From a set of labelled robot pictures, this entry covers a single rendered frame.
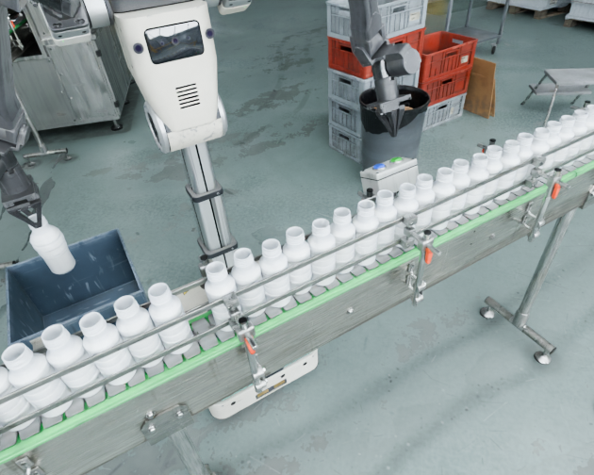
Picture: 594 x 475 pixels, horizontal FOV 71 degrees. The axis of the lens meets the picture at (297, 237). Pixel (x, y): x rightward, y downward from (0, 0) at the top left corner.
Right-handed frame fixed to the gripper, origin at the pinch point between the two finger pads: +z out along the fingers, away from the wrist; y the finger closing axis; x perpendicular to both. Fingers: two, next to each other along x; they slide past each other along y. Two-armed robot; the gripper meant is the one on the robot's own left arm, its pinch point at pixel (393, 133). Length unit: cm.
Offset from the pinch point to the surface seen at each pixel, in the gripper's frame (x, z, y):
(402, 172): -3.6, 10.1, -2.0
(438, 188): -17.2, 12.5, -2.6
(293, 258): -17.7, 13.4, -44.0
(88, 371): -16, 18, -87
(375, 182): -2.6, 10.1, -10.2
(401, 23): 155, -33, 141
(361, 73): 163, -9, 108
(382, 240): -15.4, 19.8, -20.1
